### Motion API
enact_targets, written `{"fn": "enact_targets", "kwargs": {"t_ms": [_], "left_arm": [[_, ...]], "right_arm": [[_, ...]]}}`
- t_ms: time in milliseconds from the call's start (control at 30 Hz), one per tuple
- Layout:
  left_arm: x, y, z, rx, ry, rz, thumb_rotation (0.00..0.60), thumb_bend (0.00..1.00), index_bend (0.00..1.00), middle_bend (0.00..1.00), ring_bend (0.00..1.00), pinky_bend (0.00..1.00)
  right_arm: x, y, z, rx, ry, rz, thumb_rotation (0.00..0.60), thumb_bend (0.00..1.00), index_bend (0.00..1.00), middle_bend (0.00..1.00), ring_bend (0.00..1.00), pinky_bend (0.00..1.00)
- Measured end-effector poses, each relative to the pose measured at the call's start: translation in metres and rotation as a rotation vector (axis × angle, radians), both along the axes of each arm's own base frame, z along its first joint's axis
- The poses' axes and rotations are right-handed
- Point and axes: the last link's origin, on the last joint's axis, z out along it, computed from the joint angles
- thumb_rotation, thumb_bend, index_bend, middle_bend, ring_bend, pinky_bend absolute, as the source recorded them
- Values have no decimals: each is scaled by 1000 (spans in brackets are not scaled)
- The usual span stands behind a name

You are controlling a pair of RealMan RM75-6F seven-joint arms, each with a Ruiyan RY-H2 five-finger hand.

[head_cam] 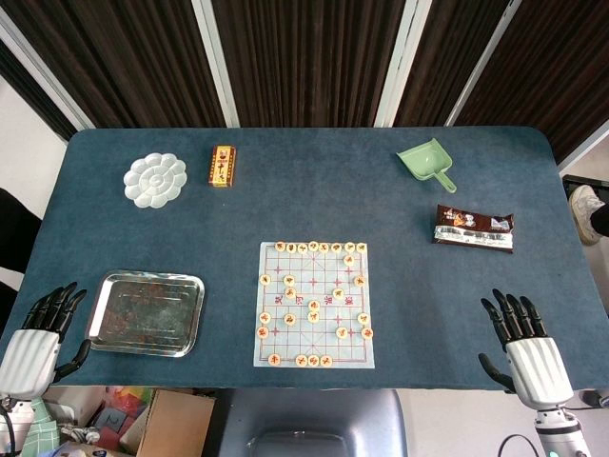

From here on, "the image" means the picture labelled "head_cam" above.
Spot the Chinese chess board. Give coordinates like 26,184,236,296
253,241,376,369

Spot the grey blue plastic chair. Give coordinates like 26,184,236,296
226,388,408,457

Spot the green plastic dustpan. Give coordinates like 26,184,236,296
396,137,459,194

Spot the green checkered cloth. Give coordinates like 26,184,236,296
17,397,62,457

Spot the black cable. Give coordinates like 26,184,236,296
496,433,540,457

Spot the black chair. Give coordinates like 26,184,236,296
0,187,44,335

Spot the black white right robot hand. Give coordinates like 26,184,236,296
477,288,575,409

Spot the black trouser leg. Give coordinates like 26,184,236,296
588,201,609,245

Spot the blue numbered foam tile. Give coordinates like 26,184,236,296
92,409,129,435

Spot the blue felt tablecloth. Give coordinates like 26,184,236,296
0,125,609,392

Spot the white flower-shaped paint palette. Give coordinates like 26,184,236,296
123,152,187,209

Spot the metal rectangular tray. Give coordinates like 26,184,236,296
85,269,206,358

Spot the brown snack packet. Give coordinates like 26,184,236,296
432,204,516,254

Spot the white sneaker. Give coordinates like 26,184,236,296
568,185,607,247

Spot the brown cardboard box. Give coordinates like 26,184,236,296
136,388,217,457

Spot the yellow red card box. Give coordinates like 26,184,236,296
209,145,238,188

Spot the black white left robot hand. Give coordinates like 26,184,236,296
0,281,92,399

